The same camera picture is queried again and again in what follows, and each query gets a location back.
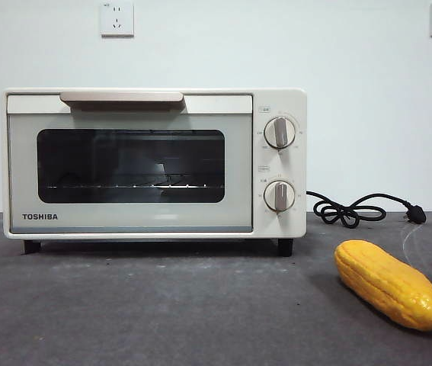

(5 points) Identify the timer knob with beige grip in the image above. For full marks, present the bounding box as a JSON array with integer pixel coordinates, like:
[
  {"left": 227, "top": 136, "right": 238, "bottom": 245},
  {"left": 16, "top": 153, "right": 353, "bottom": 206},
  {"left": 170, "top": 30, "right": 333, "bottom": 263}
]
[{"left": 263, "top": 180, "right": 296, "bottom": 214}]

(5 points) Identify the metal wire oven rack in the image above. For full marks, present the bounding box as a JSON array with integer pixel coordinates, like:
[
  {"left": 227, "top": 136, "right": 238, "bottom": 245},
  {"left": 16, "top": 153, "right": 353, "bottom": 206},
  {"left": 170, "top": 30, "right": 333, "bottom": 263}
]
[{"left": 46, "top": 184, "right": 225, "bottom": 191}]

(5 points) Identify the temperature knob with beige grip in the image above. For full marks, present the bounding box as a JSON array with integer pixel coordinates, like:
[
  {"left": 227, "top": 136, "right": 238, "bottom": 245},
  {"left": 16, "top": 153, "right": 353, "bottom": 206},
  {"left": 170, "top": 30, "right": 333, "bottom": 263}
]
[{"left": 263, "top": 117, "right": 296, "bottom": 151}]

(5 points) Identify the cream Toshiba toaster oven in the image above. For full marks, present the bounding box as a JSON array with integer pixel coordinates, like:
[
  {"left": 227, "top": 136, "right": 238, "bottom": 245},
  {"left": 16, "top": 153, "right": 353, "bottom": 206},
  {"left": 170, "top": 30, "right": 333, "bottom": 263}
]
[{"left": 2, "top": 88, "right": 308, "bottom": 257}]

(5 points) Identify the yellow corn cob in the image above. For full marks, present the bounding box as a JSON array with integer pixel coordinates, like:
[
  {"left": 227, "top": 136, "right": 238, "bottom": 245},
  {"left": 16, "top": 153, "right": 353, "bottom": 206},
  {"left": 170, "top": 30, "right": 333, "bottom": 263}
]
[{"left": 334, "top": 239, "right": 432, "bottom": 332}]

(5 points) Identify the glass oven door with handle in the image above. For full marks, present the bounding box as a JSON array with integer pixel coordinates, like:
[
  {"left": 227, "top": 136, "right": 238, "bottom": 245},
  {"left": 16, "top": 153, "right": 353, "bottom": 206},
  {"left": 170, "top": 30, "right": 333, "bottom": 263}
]
[{"left": 6, "top": 91, "right": 254, "bottom": 233}]

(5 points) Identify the black power cable with plug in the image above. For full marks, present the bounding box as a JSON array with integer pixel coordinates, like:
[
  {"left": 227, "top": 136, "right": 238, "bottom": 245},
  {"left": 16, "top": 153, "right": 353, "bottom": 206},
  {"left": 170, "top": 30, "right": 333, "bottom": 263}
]
[{"left": 306, "top": 190, "right": 427, "bottom": 230}]

